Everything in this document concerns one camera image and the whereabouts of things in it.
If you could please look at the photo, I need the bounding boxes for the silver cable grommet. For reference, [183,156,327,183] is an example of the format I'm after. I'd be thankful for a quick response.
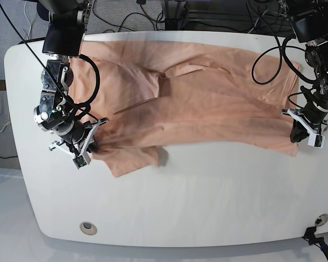
[79,222,97,236]
[315,213,328,227]

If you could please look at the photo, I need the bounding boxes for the robot right gripper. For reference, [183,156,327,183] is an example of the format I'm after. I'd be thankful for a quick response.
[49,117,109,159]

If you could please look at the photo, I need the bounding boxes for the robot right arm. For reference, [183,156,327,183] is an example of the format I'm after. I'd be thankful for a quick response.
[34,1,108,168]

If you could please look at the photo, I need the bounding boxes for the silver right cable grommet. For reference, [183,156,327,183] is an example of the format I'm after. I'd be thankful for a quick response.
[315,213,328,227]

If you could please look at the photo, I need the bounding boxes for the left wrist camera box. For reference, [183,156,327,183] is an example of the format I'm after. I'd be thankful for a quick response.
[308,133,325,148]

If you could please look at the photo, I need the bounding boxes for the silver left cable grommet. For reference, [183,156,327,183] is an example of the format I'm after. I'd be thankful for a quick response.
[79,222,97,236]

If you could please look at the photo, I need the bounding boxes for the black metal frame post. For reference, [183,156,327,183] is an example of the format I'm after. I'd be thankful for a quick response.
[160,1,189,31]

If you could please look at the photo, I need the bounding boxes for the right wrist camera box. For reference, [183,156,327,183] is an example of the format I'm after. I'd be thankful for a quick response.
[73,152,91,169]

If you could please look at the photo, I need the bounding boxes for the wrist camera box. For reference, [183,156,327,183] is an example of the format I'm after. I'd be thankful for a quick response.
[73,152,91,169]
[308,133,325,148]

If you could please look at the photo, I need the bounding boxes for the peach pink T-shirt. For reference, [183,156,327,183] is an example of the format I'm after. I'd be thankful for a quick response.
[81,41,298,177]

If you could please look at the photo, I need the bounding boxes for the robot left gripper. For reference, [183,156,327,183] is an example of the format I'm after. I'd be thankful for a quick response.
[290,100,328,142]

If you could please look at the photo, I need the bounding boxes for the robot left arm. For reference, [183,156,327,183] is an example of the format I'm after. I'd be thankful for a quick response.
[279,1,328,147]

